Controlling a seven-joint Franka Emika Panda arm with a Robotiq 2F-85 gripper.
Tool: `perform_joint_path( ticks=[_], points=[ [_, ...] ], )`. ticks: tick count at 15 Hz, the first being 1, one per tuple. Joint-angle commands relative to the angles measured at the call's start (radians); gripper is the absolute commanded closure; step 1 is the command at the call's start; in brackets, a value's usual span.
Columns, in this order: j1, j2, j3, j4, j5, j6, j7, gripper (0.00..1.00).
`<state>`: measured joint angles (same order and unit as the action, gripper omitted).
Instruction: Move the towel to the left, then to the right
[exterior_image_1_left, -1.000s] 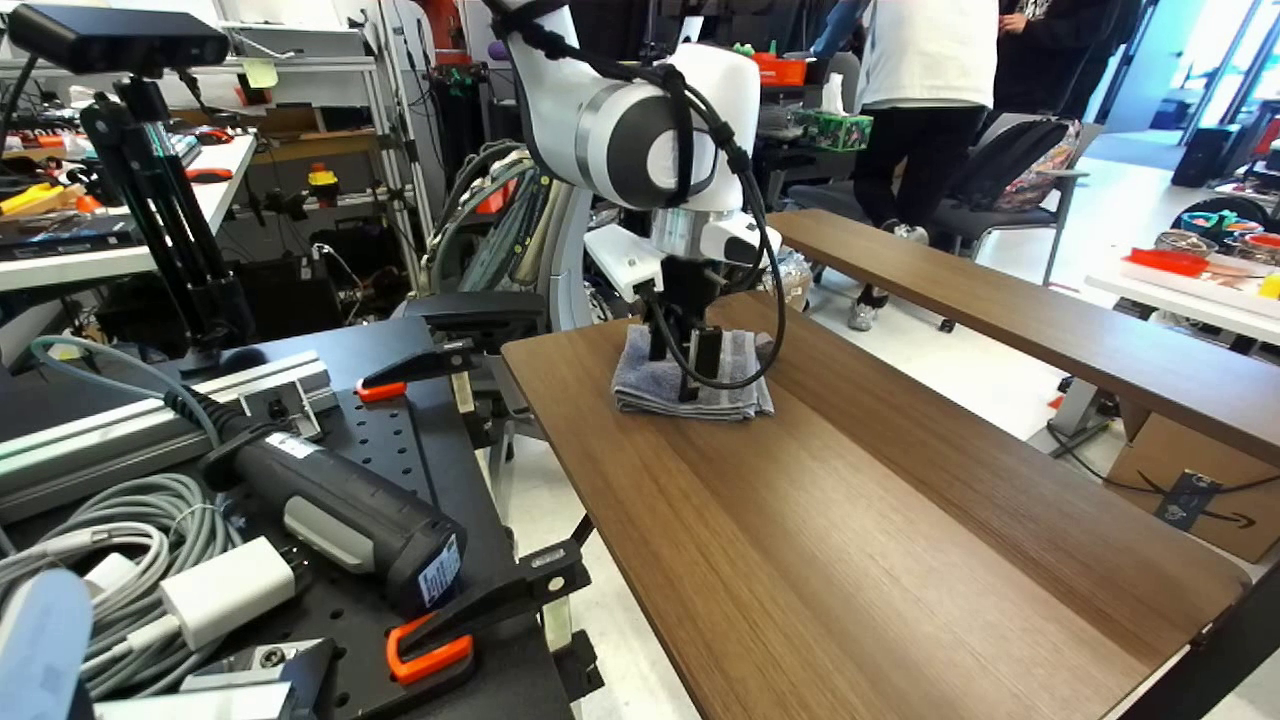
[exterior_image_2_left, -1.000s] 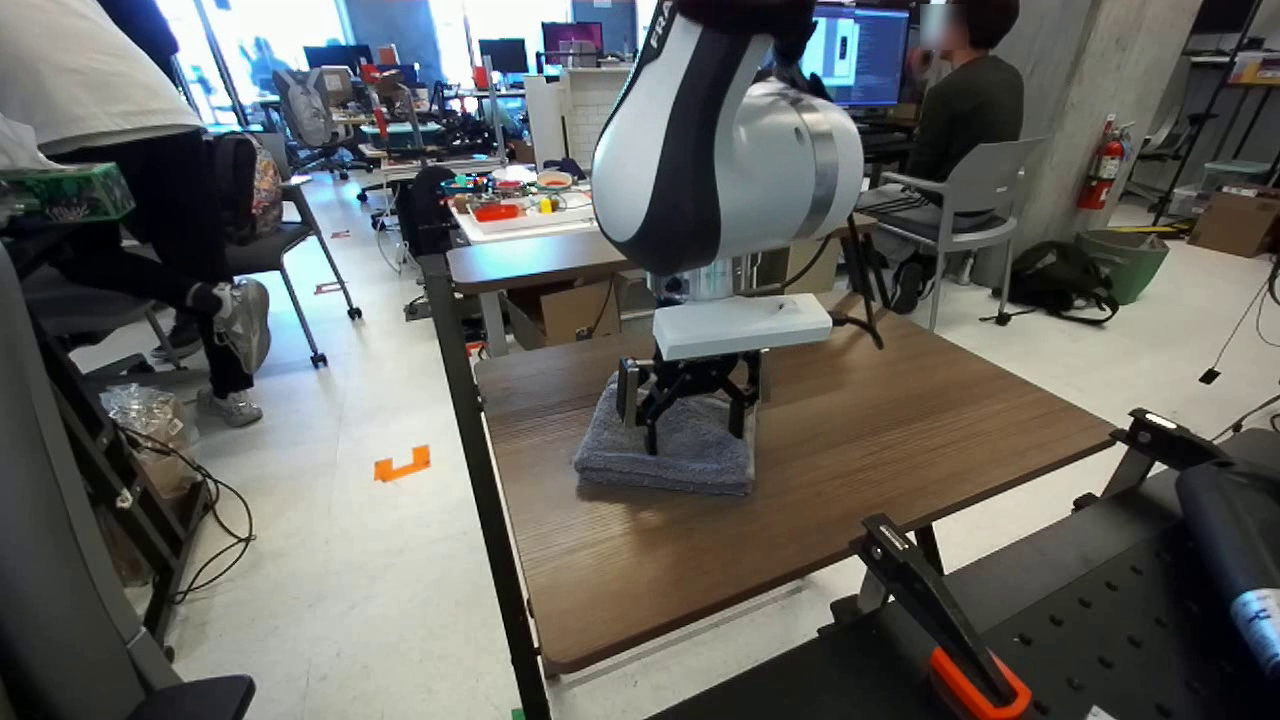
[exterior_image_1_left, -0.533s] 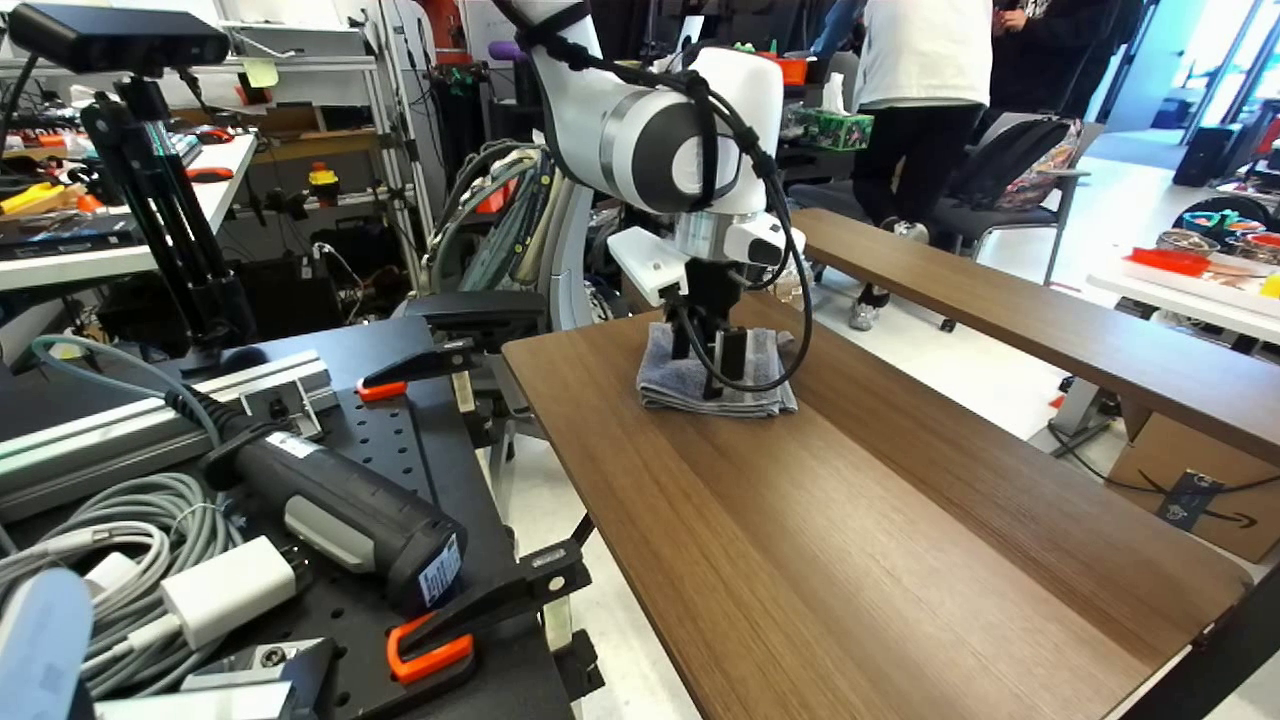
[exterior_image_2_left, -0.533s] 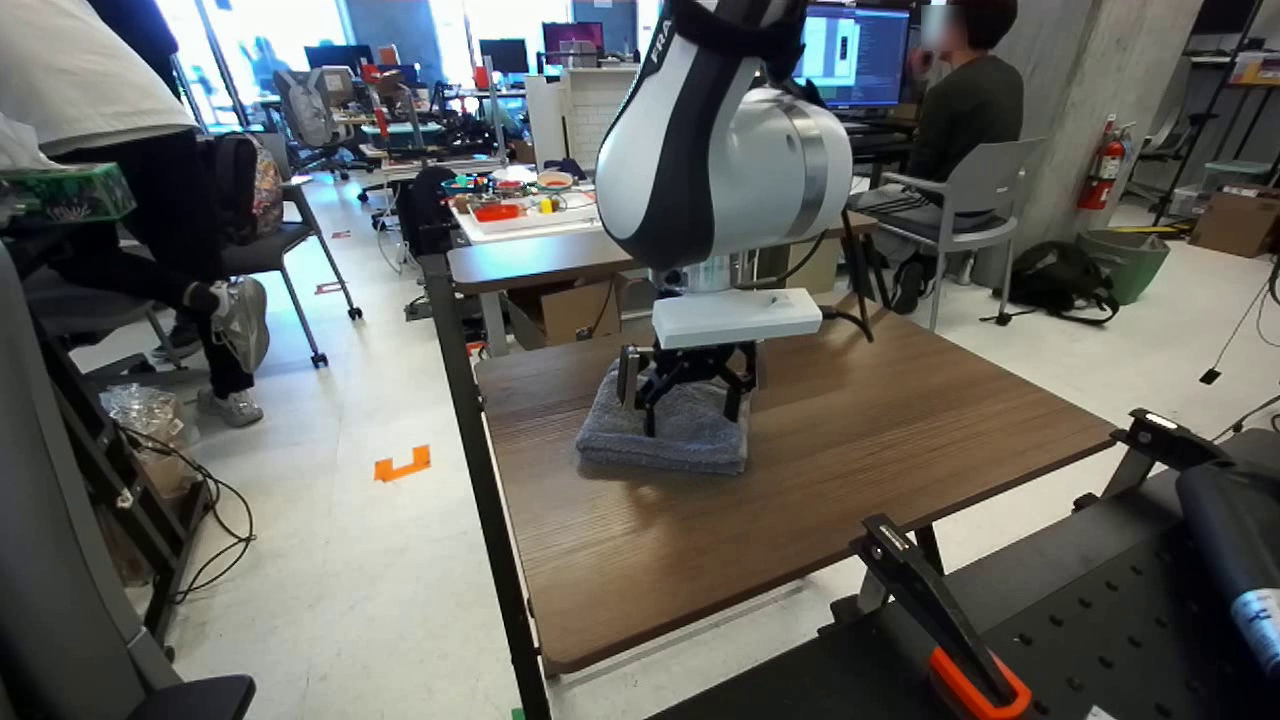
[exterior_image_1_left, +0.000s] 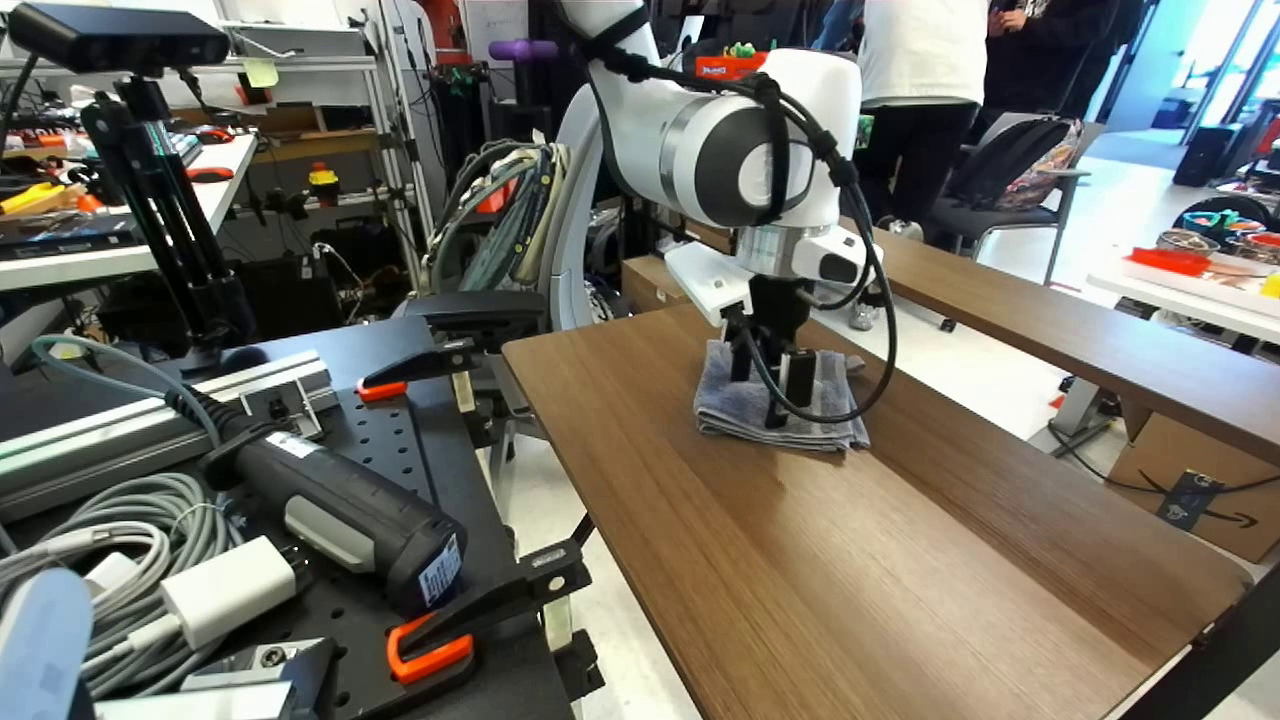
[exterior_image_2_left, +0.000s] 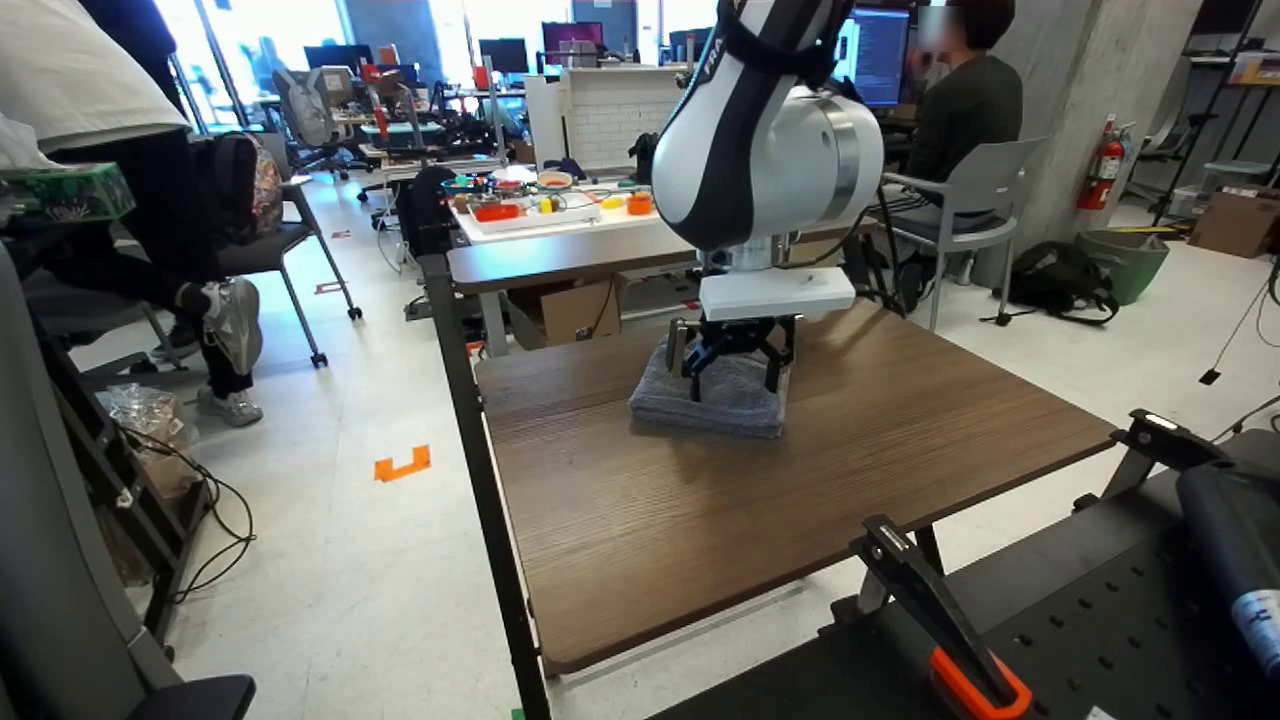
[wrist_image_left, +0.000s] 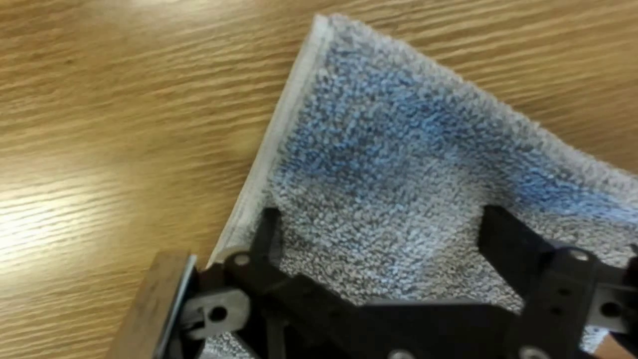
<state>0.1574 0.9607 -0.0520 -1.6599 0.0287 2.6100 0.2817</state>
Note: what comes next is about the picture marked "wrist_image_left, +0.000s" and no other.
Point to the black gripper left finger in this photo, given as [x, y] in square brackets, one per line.
[265, 291]

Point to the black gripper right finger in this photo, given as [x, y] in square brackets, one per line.
[559, 285]

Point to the grey towel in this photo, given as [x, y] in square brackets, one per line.
[399, 166]

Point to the grey metal bracket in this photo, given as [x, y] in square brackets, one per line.
[150, 311]

